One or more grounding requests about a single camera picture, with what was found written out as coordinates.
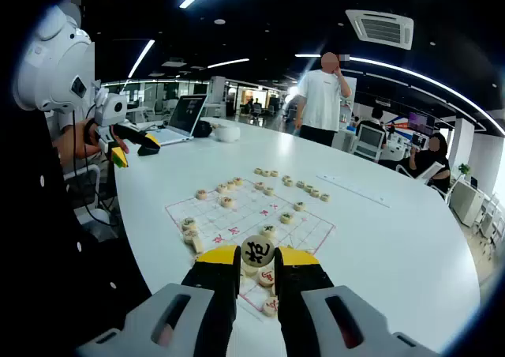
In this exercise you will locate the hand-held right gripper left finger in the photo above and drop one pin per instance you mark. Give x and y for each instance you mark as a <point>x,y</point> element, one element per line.
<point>213,282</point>

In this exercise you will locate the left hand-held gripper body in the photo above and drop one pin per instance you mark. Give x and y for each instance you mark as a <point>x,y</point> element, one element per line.
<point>114,110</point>

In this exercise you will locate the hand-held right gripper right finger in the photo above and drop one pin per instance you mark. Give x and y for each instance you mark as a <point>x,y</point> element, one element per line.
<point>300,278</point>

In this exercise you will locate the black-marked round chess piece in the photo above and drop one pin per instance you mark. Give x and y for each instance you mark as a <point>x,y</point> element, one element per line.
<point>257,251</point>

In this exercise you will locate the white red-lined chessboard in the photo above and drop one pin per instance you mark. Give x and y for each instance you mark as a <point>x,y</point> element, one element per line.
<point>244,215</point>

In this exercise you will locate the group of wooden chess pieces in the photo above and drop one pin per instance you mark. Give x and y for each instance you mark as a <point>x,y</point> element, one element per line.
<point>227,201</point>

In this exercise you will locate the person's left hand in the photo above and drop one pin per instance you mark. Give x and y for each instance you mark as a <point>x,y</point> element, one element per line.
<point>87,145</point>

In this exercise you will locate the white laptop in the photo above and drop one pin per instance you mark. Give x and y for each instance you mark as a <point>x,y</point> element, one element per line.
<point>189,112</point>

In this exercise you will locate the straight ceiling light strip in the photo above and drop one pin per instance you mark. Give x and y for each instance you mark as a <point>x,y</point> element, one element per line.
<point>141,58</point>
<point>229,62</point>

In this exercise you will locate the black round pouch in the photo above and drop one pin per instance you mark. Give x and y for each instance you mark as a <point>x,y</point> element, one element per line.
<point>202,129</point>

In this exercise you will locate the white worn device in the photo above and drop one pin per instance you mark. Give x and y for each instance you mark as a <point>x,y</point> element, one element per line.
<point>51,57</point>

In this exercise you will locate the white round pot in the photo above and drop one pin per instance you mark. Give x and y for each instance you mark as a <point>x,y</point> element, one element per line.
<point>227,134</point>

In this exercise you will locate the white mesh office chair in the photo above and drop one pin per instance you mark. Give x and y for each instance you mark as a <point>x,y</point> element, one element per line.
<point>369,140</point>

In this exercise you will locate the white office cabinet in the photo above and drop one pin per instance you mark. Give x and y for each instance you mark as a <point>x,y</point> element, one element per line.
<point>465,203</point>

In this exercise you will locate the small potted plant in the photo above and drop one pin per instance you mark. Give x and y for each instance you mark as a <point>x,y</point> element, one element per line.
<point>464,169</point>

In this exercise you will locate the ceiling air conditioner vent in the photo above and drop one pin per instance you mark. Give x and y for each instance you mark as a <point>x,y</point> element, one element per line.
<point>380,29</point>

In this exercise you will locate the purple wall screen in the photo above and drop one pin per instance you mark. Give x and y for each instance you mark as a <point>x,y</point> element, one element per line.
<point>420,122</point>

